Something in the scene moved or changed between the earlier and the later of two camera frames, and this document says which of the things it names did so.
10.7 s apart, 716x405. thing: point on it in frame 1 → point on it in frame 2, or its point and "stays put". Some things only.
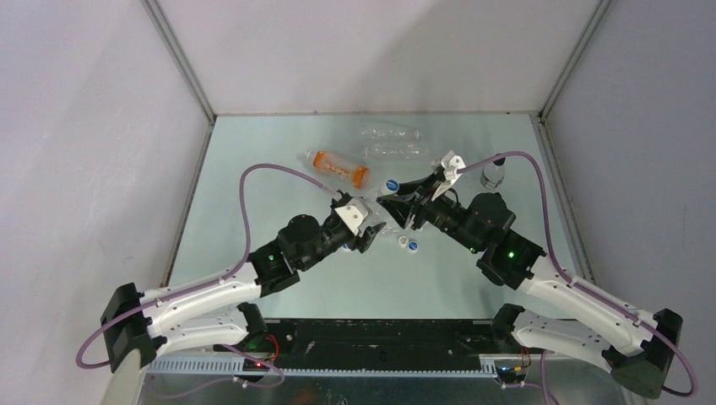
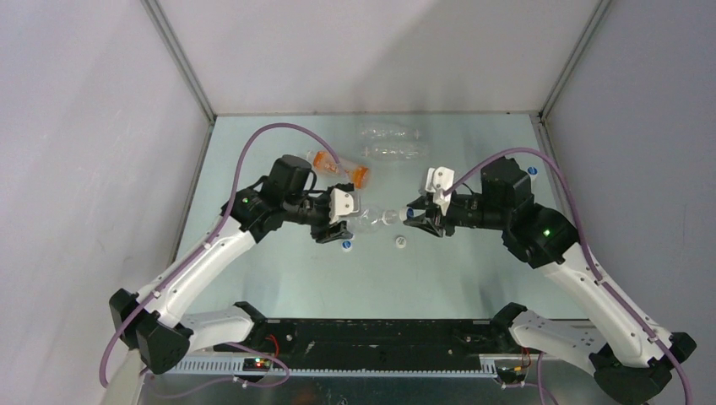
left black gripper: [365, 242] → [322, 233]
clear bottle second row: [395, 151] stays put
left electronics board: [252, 365] stays put
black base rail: [384, 343] stays put
